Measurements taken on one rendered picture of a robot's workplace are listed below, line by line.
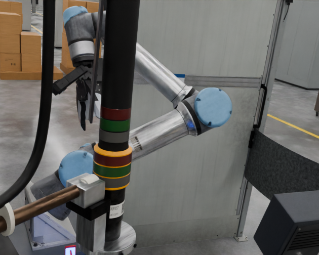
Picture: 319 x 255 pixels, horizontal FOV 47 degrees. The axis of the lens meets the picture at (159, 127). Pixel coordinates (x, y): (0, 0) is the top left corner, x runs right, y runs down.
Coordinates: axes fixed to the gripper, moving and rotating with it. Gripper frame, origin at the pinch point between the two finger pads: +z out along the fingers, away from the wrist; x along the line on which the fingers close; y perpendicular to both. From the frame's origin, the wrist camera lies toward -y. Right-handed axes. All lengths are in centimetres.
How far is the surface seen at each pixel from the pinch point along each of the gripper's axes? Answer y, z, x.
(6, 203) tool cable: -34, 15, -65
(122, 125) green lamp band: -22, 10, -64
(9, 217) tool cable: -34, 16, -65
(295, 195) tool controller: 48, 32, -24
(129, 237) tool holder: -20, 23, -57
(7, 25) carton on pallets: 114, -304, 604
